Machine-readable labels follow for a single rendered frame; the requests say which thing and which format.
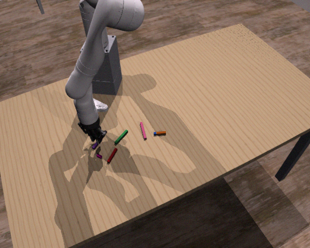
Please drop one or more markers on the green rod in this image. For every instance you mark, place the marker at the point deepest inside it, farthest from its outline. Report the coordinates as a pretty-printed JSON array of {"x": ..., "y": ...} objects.
[{"x": 124, "y": 133}]

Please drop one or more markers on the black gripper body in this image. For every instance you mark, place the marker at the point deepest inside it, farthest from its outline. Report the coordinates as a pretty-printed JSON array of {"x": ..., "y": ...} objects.
[{"x": 93, "y": 126}]

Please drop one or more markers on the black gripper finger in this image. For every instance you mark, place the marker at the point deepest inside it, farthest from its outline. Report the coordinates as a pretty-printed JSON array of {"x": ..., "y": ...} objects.
[
  {"x": 99, "y": 136},
  {"x": 87, "y": 131}
]

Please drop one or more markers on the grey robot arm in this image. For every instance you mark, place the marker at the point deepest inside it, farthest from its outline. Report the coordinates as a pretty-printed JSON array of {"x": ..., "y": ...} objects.
[{"x": 125, "y": 15}]

